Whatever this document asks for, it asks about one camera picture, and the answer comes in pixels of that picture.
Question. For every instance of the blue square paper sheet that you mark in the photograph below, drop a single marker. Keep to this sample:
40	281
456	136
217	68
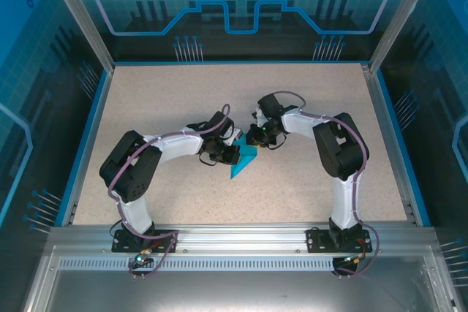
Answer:
244	162

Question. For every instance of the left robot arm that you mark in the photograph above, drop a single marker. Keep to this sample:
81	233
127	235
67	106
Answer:
128	169

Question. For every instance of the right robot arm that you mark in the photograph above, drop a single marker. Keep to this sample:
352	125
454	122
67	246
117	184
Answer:
340	147

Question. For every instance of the metal tray sheet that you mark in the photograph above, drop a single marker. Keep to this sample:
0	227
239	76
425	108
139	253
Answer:
234	290

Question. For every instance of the blue trim strip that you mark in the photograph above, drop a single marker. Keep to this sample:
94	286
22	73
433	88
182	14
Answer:
241	62

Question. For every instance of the aluminium mounting beam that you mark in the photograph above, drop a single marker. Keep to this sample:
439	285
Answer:
241	239

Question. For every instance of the blue printed side panel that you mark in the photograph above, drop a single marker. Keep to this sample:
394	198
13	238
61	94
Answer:
438	125
22	107

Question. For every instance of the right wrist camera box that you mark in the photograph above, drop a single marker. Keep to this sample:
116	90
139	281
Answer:
259	116

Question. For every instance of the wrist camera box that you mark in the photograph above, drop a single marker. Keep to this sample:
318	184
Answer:
235	136
259	116

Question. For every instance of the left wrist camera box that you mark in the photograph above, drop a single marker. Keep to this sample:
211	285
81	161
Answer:
235	136

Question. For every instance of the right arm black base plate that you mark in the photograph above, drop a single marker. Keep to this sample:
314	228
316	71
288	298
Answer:
318	240

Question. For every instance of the side rail with blue trim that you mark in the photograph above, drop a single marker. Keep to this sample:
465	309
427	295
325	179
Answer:
392	144
90	144

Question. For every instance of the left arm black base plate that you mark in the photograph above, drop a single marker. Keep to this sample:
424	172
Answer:
124	242

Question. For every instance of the right aluminium frame post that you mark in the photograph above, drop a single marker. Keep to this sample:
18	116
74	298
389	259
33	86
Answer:
401	16

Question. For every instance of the aluminium frame post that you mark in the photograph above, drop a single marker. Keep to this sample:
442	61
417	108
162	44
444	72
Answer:
83	16
401	16

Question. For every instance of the left aluminium frame post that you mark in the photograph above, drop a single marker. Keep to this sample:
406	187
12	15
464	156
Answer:
83	16

